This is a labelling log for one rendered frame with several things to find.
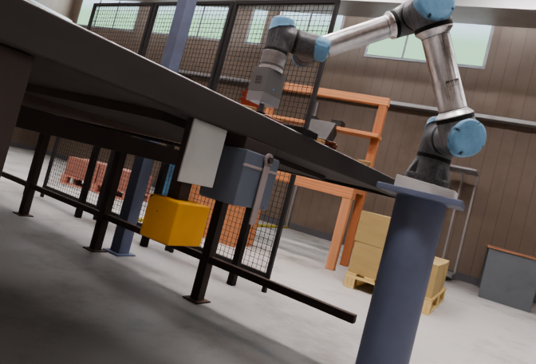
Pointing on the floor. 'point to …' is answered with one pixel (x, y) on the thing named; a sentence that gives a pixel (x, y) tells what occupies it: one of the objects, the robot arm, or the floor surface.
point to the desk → (508, 278)
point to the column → (403, 274)
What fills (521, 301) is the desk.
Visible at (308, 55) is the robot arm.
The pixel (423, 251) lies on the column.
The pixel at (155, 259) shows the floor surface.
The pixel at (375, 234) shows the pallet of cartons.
